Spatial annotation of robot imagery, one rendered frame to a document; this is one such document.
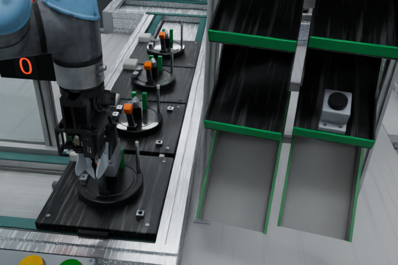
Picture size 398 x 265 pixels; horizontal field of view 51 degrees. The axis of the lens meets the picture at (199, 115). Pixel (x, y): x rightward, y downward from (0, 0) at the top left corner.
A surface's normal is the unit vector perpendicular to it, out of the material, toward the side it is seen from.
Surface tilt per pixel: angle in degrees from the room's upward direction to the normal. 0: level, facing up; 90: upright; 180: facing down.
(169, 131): 0
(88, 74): 90
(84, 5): 88
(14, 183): 0
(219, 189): 45
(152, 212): 0
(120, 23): 90
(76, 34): 90
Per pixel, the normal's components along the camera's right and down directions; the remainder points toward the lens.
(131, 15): -0.09, 0.53
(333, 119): -0.25, 0.82
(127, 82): 0.04, -0.85
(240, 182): -0.16, -0.24
